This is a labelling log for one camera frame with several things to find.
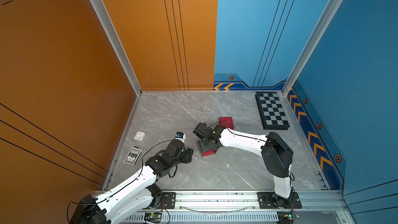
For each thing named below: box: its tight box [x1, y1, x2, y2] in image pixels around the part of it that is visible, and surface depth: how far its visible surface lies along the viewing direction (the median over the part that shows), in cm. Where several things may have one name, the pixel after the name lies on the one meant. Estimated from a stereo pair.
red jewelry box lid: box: [219, 116, 235, 130], surface depth 101 cm
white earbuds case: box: [133, 130, 146, 142], surface depth 98 cm
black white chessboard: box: [254, 91, 291, 131], surface depth 107 cm
